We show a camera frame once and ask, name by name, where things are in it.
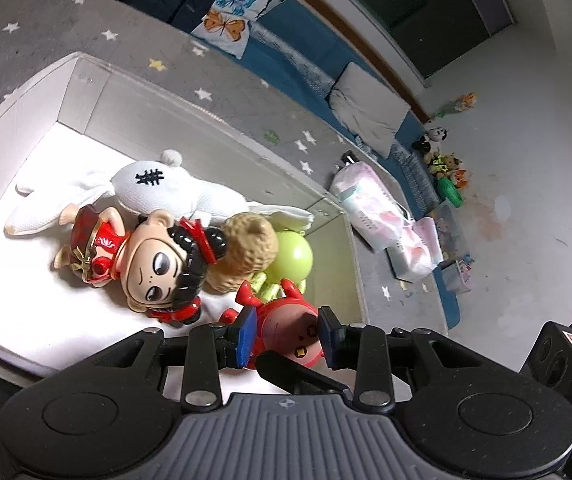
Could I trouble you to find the red round robot toy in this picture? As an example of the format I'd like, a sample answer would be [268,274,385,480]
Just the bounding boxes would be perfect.
[235,278,323,370]

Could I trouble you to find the red-dressed doll figure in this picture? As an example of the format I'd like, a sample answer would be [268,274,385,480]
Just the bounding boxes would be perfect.
[53,204,228,325]

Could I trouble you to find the beige peanut toy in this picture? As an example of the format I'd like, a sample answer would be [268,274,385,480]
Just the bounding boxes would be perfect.
[206,211,278,294]

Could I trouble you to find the opened pink tissue pack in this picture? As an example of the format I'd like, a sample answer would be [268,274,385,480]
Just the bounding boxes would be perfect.
[386,217,443,283]

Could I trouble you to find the green octopus toy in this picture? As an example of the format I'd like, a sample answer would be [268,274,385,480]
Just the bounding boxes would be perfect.
[250,231,313,301]

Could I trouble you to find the clear plastic storage box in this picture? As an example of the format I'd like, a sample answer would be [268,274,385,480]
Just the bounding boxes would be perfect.
[429,200,469,262]

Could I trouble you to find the white plush toy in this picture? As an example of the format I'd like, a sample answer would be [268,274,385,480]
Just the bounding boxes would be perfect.
[4,150,314,236]

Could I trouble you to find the panda plush toy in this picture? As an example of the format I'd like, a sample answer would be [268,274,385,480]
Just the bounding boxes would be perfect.
[412,126,448,156]

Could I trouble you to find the grey cushion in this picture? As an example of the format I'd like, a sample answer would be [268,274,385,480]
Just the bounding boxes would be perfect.
[328,62,411,158]

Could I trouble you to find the grey cardboard box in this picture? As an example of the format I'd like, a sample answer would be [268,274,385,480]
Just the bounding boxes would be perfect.
[0,53,366,377]

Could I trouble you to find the dark green window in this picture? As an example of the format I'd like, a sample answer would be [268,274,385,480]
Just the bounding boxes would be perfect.
[358,0,513,78]

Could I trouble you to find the butterfly print pillow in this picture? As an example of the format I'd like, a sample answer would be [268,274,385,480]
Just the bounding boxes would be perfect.
[192,0,285,60]

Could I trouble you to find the green ring toy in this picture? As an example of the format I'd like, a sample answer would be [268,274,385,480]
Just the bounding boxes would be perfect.
[437,177,464,208]

